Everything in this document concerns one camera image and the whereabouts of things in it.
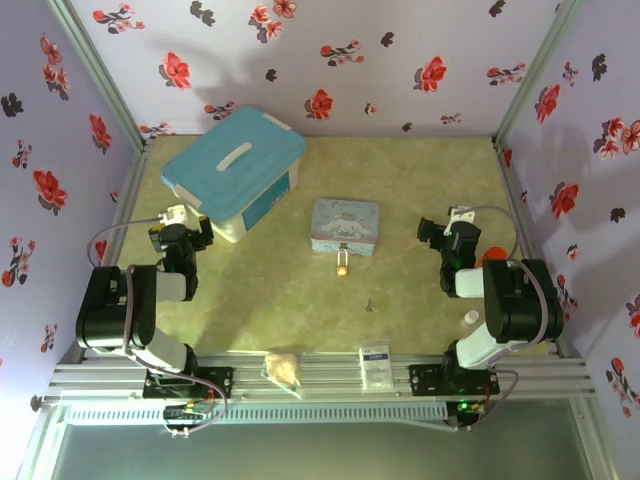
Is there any aluminium side rail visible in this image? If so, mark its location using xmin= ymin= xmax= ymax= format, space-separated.
xmin=492 ymin=139 xmax=564 ymax=356
xmin=102 ymin=139 xmax=156 ymax=266

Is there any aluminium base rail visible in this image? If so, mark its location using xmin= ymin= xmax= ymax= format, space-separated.
xmin=42 ymin=349 xmax=599 ymax=401

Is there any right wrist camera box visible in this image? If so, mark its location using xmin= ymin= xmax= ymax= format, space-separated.
xmin=447 ymin=205 xmax=475 ymax=227

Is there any blue lidded storage box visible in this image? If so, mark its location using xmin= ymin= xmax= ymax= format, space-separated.
xmin=160 ymin=104 xmax=308 ymax=245

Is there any aluminium corner post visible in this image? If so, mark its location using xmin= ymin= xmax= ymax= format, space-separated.
xmin=492 ymin=0 xmax=584 ymax=146
xmin=47 ymin=0 xmax=151 ymax=151

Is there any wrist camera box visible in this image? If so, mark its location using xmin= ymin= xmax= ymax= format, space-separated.
xmin=158 ymin=204 xmax=190 ymax=227
xmin=447 ymin=205 xmax=475 ymax=227

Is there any grey left arm cable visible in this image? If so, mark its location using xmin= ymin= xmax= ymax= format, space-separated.
xmin=87 ymin=217 xmax=229 ymax=439

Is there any plastic bag with beige contents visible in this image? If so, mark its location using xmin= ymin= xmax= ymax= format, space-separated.
xmin=263 ymin=351 xmax=304 ymax=400

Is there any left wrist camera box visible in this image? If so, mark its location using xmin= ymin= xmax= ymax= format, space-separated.
xmin=158 ymin=204 xmax=190 ymax=227

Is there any cartoon print tin box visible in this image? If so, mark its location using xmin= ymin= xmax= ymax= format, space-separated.
xmin=310 ymin=198 xmax=380 ymax=259

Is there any white slotted cable duct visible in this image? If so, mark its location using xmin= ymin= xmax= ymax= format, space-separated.
xmin=64 ymin=402 xmax=449 ymax=426

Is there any white card packet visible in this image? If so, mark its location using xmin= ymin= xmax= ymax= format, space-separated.
xmin=358 ymin=341 xmax=394 ymax=391

